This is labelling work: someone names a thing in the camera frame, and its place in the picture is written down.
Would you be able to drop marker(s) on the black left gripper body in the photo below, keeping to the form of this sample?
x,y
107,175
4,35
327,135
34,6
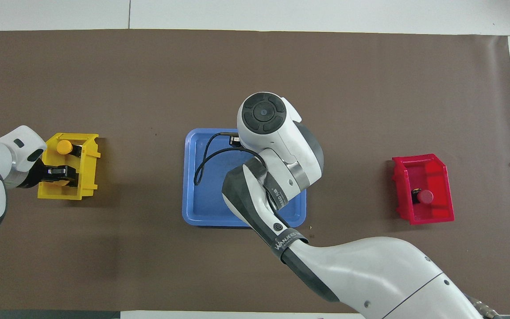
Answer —
x,y
39,175

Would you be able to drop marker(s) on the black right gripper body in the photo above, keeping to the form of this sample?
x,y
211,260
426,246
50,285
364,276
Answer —
x,y
235,141

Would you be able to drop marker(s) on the yellow push button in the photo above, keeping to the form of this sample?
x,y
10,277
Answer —
x,y
64,147

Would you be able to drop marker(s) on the red push button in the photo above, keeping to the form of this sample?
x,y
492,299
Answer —
x,y
425,196

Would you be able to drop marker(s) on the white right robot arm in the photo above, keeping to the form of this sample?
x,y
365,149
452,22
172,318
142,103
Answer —
x,y
370,270

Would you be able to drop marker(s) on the blue plastic tray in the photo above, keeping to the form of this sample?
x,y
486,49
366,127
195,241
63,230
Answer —
x,y
206,204

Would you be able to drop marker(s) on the yellow plastic bin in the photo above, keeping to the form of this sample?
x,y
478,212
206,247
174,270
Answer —
x,y
87,177

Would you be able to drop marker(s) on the brown paper table mat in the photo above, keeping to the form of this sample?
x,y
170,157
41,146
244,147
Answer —
x,y
104,66

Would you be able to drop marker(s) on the red plastic bin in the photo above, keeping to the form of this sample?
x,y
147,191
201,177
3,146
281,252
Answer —
x,y
441,208

